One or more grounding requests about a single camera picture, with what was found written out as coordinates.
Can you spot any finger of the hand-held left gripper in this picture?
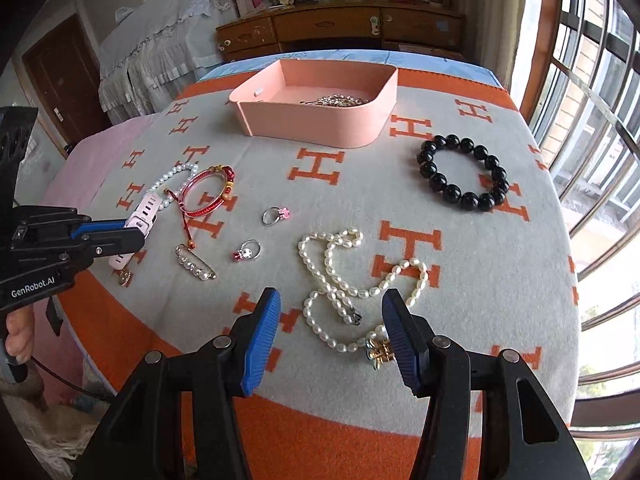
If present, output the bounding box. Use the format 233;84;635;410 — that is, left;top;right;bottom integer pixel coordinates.
79;228;146;265
70;218;130;241

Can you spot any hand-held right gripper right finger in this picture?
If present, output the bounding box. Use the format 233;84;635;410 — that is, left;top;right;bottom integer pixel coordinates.
381;288;593;480

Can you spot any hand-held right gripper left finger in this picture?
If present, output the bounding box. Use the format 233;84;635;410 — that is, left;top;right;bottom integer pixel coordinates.
75;287;283;480

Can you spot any pink watch strap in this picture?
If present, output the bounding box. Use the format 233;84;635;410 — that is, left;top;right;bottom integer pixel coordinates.
109;193;162;271

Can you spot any red cord bracelet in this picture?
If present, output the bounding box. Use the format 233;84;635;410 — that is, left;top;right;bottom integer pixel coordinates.
164;164;239;249

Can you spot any pearl safety pin brooch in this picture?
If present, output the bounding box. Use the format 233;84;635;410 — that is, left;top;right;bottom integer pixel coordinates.
175;243;218;282

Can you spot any red bangle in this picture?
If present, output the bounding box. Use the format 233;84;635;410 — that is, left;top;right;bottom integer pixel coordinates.
179;170;236;219

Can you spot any small white pearl bracelet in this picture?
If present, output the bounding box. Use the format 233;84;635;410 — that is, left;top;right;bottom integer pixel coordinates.
145;162;199;194

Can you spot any silver ring with red stone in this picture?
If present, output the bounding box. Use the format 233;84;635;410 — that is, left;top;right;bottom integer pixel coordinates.
231;240;261;263

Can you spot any long white pearl necklace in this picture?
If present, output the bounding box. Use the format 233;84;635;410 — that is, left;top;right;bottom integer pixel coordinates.
298;228;429;370

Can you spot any black bead bracelet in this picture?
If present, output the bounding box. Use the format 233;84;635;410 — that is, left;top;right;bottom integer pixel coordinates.
417;134;510;212

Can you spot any pink jewelry box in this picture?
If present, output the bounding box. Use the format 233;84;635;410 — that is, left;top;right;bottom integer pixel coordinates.
229;58;399;149

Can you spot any person's left hand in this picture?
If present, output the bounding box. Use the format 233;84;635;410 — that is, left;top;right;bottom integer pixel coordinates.
0;305;36;367

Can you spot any pink bed sheet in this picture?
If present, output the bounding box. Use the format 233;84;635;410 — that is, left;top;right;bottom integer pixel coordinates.
40;112;173;207

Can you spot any orange and grey patterned blanket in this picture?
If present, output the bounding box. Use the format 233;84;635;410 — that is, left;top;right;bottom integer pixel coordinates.
50;67;581;480

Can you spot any brown wooden door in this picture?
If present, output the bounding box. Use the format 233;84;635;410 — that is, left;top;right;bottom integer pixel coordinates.
22;14;113;158

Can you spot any white lace furniture cover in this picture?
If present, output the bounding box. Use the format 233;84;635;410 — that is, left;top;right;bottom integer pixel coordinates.
97;0;238;126

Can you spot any light blue printed sheet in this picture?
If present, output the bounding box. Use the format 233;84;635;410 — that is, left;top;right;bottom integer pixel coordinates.
197;50;501;87

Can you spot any wooden desk with drawers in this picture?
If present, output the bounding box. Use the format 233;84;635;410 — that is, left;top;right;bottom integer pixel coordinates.
216;0;466;63

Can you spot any barred window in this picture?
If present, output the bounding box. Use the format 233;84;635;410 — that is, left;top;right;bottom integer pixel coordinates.
520;0;640;480

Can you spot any black cable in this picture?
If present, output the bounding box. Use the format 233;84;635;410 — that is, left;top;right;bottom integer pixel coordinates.
27;357;117;405

